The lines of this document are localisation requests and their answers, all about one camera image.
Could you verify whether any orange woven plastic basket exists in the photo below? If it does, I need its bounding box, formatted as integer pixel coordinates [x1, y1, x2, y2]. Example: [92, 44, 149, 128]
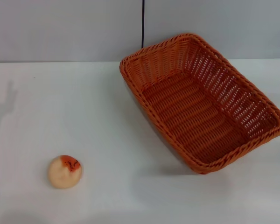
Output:
[119, 32, 280, 175]

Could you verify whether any black vertical wall seam strip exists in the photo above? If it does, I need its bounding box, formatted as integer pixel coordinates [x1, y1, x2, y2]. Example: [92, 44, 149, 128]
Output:
[141, 0, 146, 49]

